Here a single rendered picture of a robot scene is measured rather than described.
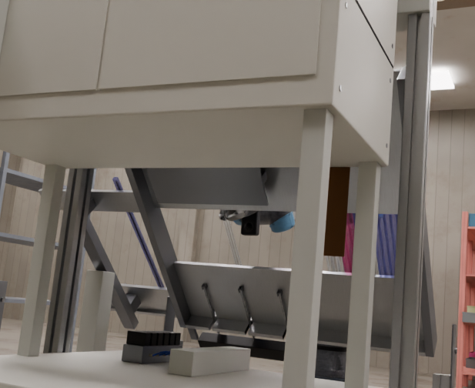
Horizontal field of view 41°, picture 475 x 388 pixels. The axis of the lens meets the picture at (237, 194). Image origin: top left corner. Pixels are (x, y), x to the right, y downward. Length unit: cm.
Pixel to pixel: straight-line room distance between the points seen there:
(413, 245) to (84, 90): 60
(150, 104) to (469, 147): 1005
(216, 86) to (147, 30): 15
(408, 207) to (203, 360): 47
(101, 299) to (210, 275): 34
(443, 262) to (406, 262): 941
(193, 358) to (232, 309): 60
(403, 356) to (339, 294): 51
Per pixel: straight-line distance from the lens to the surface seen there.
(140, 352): 135
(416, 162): 116
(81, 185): 147
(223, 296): 177
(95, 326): 189
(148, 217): 165
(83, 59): 98
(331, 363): 221
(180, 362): 121
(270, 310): 174
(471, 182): 1070
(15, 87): 106
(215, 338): 187
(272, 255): 1133
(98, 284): 190
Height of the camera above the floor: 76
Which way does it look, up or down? 10 degrees up
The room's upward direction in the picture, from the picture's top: 6 degrees clockwise
